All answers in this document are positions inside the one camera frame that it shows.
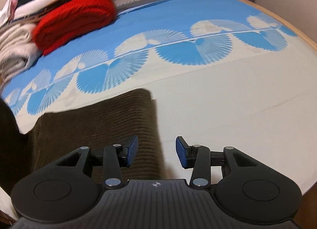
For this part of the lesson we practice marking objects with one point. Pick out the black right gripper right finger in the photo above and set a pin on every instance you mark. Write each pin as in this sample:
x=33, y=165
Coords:
x=241, y=186

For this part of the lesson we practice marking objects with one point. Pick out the beige folded garment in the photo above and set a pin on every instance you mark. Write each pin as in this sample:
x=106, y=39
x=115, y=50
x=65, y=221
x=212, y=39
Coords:
x=18, y=50

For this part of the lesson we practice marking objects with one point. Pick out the blue white patterned bedsheet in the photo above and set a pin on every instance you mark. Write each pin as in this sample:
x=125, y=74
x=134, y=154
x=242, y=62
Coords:
x=222, y=73

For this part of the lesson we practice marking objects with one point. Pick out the dark brown corduroy pants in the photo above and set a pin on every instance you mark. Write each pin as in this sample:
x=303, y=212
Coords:
x=107, y=122

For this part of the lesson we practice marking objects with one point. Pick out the red knitted sweater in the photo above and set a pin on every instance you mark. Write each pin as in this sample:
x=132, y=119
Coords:
x=72, y=19

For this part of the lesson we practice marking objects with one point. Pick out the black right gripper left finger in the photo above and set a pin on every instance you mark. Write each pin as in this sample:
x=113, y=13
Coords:
x=70, y=186

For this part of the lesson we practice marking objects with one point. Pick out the white folded garment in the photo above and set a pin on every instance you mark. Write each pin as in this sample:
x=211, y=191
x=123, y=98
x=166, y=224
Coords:
x=32, y=11

